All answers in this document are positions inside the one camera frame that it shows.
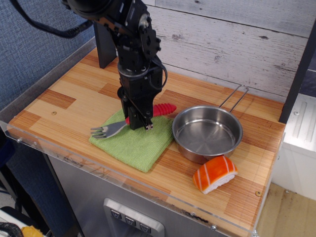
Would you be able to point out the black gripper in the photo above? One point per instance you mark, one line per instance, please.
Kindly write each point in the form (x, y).
(137, 92)

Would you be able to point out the red handled metal fork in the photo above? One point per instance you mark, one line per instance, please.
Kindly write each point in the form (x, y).
(113, 129)

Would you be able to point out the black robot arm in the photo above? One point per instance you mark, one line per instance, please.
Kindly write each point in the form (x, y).
(129, 23)

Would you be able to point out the green cloth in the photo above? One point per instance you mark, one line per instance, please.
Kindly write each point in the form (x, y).
(138, 148)

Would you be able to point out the small steel pan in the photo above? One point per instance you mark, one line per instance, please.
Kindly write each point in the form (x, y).
(204, 132)

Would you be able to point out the clear acrylic edge guard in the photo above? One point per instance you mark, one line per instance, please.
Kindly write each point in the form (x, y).
(166, 192)

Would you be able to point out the salmon nigiri sushi toy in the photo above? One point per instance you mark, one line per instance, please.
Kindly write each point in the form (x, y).
(214, 173)

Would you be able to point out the silver button control panel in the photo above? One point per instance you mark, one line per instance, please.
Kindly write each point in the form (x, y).
(126, 222)

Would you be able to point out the yellow object at corner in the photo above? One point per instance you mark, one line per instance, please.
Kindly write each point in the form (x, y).
(31, 231)

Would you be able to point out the white ribbed sink unit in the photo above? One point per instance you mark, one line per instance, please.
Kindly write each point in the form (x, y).
(300, 129)

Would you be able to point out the dark left vertical post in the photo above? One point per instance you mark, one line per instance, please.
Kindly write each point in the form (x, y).
(105, 46)

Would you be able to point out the dark vertical post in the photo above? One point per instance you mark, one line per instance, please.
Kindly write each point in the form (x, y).
(105, 46)
(299, 76)

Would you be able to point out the dark right vertical post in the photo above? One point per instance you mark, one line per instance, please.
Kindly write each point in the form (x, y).
(299, 76)

